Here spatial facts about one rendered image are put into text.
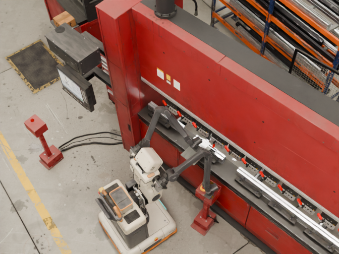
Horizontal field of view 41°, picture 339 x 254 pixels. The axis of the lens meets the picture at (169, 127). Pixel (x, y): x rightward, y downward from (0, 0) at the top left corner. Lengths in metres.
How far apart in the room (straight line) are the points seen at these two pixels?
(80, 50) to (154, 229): 2.05
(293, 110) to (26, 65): 4.57
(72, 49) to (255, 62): 1.66
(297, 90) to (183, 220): 2.45
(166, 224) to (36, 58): 3.35
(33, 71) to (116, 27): 3.07
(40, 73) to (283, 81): 4.17
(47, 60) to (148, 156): 3.28
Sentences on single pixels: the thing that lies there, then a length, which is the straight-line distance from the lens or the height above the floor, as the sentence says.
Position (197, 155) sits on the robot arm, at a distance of 4.09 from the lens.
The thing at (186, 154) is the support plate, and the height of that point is 1.00.
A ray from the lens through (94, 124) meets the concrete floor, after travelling 6.08.
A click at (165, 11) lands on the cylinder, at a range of 3.86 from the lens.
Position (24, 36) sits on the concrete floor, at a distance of 7.45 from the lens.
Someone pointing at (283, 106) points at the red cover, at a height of 2.29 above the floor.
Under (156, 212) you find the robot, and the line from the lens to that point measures 5.06.
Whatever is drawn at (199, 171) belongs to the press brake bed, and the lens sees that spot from 4.83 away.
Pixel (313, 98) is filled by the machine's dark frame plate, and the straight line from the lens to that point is 3.43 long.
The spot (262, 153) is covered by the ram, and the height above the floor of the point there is 1.53.
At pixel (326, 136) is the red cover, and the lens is 3.31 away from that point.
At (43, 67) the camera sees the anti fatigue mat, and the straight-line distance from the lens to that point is 6.89.
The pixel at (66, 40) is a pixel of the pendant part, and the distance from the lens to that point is 4.34.
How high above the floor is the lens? 4.89
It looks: 55 degrees down
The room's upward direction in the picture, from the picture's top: 2 degrees counter-clockwise
